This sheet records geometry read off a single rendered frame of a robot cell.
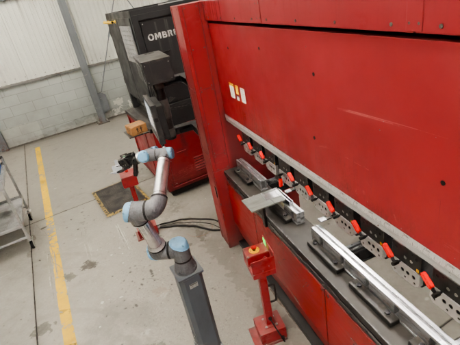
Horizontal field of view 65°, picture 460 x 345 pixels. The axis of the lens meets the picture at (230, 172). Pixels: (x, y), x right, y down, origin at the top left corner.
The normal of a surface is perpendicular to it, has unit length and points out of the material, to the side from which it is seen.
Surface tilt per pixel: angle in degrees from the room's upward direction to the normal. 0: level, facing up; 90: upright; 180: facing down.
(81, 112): 90
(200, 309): 90
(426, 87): 90
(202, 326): 90
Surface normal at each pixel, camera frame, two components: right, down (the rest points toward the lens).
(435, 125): -0.92, 0.31
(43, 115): 0.48, 0.33
